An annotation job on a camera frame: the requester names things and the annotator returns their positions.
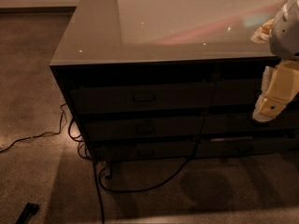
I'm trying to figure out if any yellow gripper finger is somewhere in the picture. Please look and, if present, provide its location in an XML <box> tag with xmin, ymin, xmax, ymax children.
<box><xmin>252</xmin><ymin>96</ymin><xmax>286</xmax><ymax>122</ymax></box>

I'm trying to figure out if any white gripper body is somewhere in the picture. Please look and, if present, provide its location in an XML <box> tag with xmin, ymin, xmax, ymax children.
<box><xmin>261</xmin><ymin>60</ymin><xmax>299</xmax><ymax>108</ymax></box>

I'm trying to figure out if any drawer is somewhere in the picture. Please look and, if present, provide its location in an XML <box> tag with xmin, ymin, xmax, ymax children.
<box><xmin>95</xmin><ymin>141</ymin><xmax>196</xmax><ymax>161</ymax></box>
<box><xmin>70</xmin><ymin>82</ymin><xmax>215</xmax><ymax>115</ymax></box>
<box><xmin>195</xmin><ymin>137</ymin><xmax>299</xmax><ymax>158</ymax></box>
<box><xmin>211</xmin><ymin>78</ymin><xmax>262</xmax><ymax>106</ymax></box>
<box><xmin>85</xmin><ymin>117</ymin><xmax>204</xmax><ymax>141</ymax></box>
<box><xmin>202</xmin><ymin>111</ymin><xmax>299</xmax><ymax>134</ymax></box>

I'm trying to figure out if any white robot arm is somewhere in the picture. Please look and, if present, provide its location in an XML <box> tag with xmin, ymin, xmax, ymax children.
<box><xmin>251</xmin><ymin>0</ymin><xmax>299</xmax><ymax>122</ymax></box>

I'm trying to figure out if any dark drawer cabinet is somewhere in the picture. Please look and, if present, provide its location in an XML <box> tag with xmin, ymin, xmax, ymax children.
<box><xmin>50</xmin><ymin>0</ymin><xmax>298</xmax><ymax>161</ymax></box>

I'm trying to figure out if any black object on floor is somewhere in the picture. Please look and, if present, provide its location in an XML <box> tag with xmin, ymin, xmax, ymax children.
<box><xmin>15</xmin><ymin>203</ymin><xmax>39</xmax><ymax>224</ymax></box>

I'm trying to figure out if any black cable loop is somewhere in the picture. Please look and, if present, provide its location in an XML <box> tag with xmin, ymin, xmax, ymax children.
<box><xmin>93</xmin><ymin>84</ymin><xmax>217</xmax><ymax>224</ymax></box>

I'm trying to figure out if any thin cable on floor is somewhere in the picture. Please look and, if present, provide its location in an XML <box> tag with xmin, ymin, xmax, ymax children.
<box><xmin>0</xmin><ymin>102</ymin><xmax>92</xmax><ymax>161</ymax></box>

